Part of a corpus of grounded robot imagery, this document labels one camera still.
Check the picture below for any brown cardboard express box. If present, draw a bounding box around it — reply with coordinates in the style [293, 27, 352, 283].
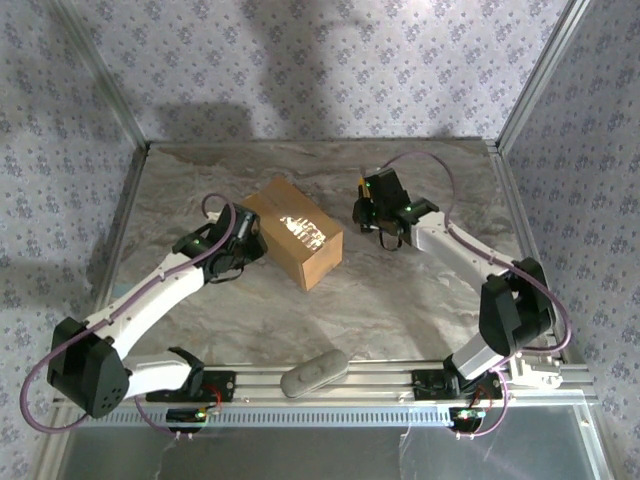
[241, 175, 345, 292]

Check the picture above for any grey oval pad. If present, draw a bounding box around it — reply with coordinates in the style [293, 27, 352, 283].
[279, 351, 351, 400]

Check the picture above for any small black controller board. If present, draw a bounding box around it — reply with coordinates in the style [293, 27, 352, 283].
[448, 405, 487, 431]
[166, 407, 223, 434]

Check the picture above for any grey metal panel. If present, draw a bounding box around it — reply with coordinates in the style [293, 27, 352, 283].
[49, 424, 601, 480]

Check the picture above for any long purple right arm cable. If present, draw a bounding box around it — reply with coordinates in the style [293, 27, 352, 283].
[364, 151, 572, 374]

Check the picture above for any long purple arm cable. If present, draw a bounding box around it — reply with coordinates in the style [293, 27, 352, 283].
[364, 151, 572, 374]
[19, 193, 239, 435]

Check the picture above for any aluminium side rail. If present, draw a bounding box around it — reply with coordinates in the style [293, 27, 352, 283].
[487, 142, 596, 391]
[54, 144, 154, 376]

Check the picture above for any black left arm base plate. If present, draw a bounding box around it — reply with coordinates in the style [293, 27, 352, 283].
[145, 370, 237, 403]

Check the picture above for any aluminium mounting rail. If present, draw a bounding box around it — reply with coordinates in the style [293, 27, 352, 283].
[53, 362, 600, 407]

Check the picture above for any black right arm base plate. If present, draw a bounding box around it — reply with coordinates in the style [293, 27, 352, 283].
[412, 368, 504, 401]

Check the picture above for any short purple cable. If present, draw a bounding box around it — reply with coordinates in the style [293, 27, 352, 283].
[133, 394, 175, 441]
[455, 368, 510, 442]

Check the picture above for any aluminium frame post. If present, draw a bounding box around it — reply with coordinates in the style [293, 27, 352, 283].
[495, 0, 594, 156]
[49, 0, 153, 154]

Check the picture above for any grey slotted cable duct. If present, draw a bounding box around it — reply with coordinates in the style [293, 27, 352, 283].
[74, 405, 457, 429]

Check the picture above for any white plastic bracket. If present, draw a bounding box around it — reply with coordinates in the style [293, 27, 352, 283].
[508, 349, 564, 389]

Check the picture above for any long purple left arm cable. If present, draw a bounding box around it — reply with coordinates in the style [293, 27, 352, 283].
[19, 193, 239, 435]

